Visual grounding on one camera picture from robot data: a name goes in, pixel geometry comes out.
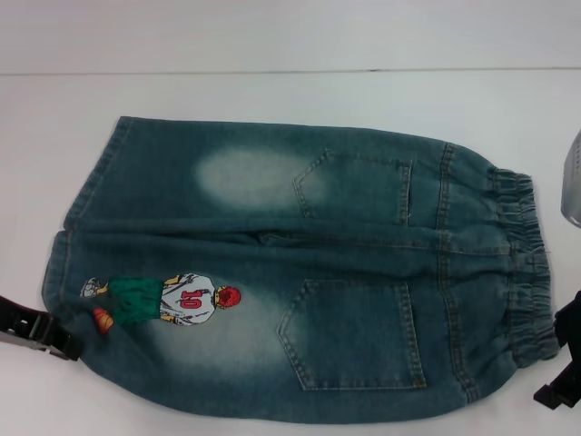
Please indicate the blue denim shorts with embroidery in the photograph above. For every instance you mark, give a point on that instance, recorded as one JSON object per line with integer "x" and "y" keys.
{"x": 318, "y": 272}

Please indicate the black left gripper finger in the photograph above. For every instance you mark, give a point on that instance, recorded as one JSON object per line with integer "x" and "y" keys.
{"x": 61, "y": 338}
{"x": 22, "y": 340}

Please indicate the right wrist camera silver housing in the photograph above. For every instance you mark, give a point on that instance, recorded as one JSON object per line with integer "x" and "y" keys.
{"x": 572, "y": 181}

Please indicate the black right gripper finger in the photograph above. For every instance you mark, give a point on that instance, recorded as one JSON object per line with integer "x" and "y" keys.
{"x": 571, "y": 322}
{"x": 563, "y": 386}

